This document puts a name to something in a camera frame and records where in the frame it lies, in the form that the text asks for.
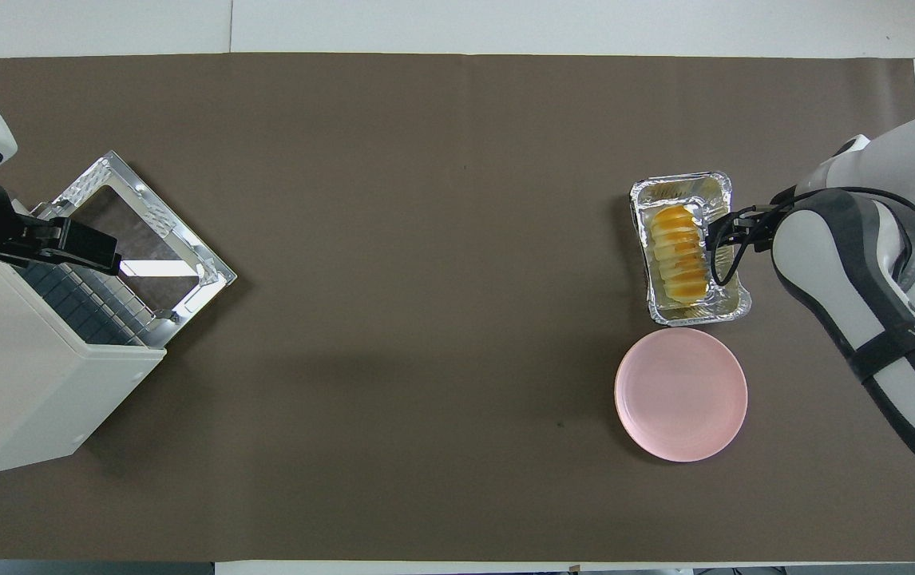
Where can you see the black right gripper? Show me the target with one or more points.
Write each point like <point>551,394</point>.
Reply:
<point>757,228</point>

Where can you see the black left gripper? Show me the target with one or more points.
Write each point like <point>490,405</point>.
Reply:
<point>30,239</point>

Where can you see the aluminium foil tray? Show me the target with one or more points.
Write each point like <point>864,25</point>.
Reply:
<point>725,192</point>

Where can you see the sliced golden bread loaf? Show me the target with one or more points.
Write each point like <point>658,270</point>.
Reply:
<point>679,255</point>

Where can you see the white toaster oven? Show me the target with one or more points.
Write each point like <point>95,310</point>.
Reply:
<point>18,375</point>

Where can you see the pink round plate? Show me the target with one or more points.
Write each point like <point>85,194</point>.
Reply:
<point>681,395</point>

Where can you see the brown table mat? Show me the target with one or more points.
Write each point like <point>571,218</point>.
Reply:
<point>425,160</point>

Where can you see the glass oven door metal frame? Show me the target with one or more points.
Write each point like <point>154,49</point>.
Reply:
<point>154,239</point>

